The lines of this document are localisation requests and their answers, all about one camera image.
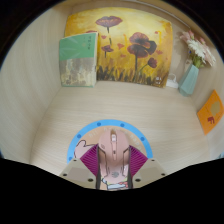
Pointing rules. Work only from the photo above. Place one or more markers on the green and beige book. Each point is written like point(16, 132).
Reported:
point(78, 60)

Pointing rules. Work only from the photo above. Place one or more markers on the pink and white flower bouquet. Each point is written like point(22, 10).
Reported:
point(200, 50)

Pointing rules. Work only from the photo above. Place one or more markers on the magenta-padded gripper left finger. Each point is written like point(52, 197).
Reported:
point(81, 170)

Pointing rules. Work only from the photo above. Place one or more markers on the yellow poppy flower painting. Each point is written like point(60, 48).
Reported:
point(133, 50)

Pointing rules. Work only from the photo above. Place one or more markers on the teal faceted vase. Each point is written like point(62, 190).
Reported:
point(189, 81)

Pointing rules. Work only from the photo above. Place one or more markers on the pink computer mouse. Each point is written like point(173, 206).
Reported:
point(114, 153)

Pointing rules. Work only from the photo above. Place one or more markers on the round blue-rimmed cartoon mouse pad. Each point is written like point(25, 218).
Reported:
point(83, 140)

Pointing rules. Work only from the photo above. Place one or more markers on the orange book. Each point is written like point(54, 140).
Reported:
point(211, 113)

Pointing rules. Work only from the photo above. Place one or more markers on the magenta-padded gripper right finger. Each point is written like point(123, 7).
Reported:
point(146, 170)

